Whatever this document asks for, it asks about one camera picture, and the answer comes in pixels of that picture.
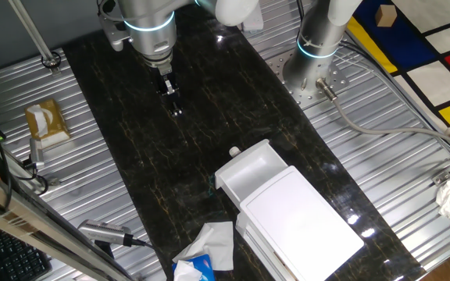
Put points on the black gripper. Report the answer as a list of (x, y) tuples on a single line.
[(164, 80)]

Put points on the white plastic drawer with knob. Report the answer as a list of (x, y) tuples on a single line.
[(248, 171)]

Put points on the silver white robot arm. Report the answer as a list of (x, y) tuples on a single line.
[(152, 31)]

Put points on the white plastic drawer cabinet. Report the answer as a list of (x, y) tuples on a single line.
[(303, 222)]

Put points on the black marble pattern mat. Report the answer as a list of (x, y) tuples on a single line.
[(151, 156)]

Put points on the white power adapter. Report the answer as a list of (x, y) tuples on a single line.
[(253, 23)]

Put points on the brown tissue box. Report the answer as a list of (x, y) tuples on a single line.
[(57, 125)]

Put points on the white tissue strip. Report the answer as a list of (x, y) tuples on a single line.
[(39, 119)]

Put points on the silver metal pole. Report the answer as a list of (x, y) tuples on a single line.
[(33, 35)]

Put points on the flat white tissue sheet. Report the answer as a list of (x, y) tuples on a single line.
[(219, 246)]

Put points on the blue tissue pack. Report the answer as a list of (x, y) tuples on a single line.
[(206, 267)]

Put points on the crumpled white tissue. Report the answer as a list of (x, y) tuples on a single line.
[(186, 272)]

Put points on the black keyboard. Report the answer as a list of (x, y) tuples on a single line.
[(14, 257)]

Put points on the small wooden block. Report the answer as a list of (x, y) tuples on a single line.
[(386, 15)]

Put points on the colour block pattern mat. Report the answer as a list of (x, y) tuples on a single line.
[(436, 82)]

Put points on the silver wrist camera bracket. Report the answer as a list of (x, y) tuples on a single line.
[(116, 35)]

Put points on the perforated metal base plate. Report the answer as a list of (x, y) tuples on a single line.
[(307, 100)]

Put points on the small silver camera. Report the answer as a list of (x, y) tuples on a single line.
[(36, 154)]

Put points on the large silver camera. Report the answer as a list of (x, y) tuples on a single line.
[(102, 231)]

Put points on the aluminium frame beam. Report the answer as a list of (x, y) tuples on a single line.
[(33, 224)]

